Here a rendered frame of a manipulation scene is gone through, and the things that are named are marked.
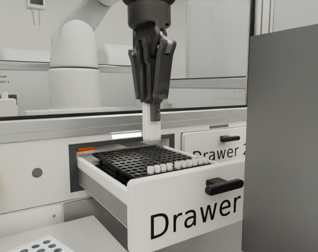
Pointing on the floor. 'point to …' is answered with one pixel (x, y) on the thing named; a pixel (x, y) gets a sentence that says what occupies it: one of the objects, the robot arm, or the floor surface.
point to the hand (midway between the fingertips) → (151, 121)
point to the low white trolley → (66, 237)
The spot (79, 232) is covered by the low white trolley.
